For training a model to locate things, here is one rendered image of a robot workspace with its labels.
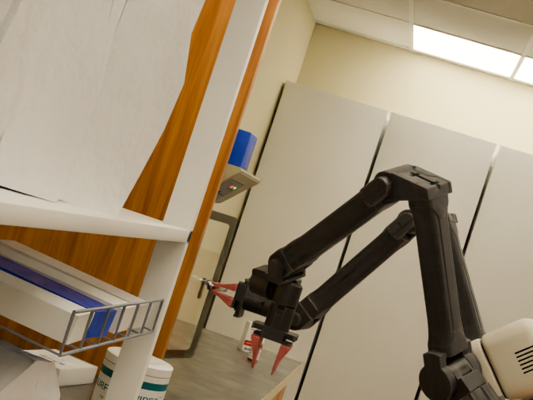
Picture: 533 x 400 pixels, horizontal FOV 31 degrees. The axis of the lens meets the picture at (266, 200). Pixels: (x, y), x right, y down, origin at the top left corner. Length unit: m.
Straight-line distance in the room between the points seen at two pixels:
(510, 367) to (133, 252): 0.90
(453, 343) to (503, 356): 0.16
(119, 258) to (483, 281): 3.37
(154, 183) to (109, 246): 0.18
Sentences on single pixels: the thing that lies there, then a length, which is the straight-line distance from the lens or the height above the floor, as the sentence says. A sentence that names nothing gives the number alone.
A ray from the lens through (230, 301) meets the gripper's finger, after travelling 2.50.
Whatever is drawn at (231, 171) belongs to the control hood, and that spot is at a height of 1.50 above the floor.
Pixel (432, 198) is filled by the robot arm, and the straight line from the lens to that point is 1.81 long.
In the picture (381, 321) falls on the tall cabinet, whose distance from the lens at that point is 5.42.
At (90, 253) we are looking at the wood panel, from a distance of 2.34.
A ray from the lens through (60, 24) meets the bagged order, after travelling 1.02.
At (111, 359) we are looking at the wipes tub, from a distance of 1.84.
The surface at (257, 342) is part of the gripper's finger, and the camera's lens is 2.16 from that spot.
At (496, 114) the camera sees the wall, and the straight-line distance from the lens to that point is 5.94.
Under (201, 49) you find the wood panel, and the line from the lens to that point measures 2.32.
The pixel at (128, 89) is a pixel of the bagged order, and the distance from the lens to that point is 1.16.
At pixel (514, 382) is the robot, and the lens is 2.01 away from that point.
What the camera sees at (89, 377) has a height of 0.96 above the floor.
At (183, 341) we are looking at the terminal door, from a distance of 2.59.
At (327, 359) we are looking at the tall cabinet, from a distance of 5.45.
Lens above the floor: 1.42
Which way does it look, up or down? 1 degrees up
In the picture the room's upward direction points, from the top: 18 degrees clockwise
